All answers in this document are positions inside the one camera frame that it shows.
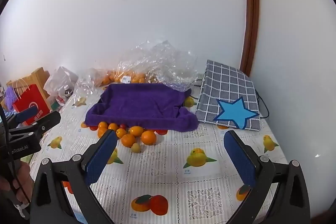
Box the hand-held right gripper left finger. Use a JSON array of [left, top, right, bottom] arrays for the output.
[[30, 130, 118, 224]]

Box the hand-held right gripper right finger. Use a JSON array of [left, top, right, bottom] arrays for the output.
[[224, 130, 311, 224]]

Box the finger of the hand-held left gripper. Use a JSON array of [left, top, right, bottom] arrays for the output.
[[5, 105, 38, 132], [8, 111, 61, 140]]

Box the purple towel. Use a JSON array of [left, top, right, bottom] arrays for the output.
[[84, 83, 199, 132]]

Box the person's left hand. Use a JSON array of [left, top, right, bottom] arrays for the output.
[[0, 161, 34, 205]]

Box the red paper bag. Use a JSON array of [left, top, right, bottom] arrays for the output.
[[12, 78, 51, 126]]

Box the purple fluffy object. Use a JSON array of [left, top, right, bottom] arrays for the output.
[[4, 86, 17, 111]]

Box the cardboard box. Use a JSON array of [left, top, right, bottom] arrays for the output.
[[7, 67, 51, 98]]

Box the white plastic bag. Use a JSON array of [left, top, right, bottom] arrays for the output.
[[43, 66, 79, 106]]

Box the blue star cutout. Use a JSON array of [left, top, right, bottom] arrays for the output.
[[214, 97, 260, 130]]

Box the small crumpled clear plastic bag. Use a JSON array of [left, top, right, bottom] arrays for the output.
[[72, 68, 108, 107]]

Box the printed white tablecloth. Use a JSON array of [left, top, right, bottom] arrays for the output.
[[29, 77, 292, 224]]

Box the checkered box with blue star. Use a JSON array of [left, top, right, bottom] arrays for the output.
[[196, 59, 261, 131]]

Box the pile of bagged oranges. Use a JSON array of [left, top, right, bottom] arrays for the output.
[[101, 70, 158, 86]]

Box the large clear plastic bag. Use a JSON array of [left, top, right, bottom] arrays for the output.
[[117, 40, 198, 92]]

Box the brown wooden door frame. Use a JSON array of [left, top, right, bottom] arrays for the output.
[[239, 0, 260, 75]]

